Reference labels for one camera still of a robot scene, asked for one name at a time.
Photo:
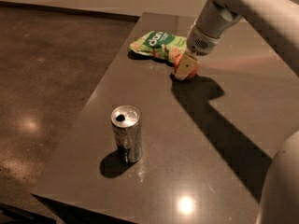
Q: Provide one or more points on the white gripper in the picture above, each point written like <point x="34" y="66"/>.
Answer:
<point x="200" y="43"/>

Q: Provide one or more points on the green rice chip bag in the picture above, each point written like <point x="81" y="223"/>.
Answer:
<point x="159" y="45"/>

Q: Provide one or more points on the silver drink can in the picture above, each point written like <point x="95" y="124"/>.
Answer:
<point x="126" y="127"/>

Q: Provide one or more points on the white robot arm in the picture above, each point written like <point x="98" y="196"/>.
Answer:
<point x="277" y="22"/>

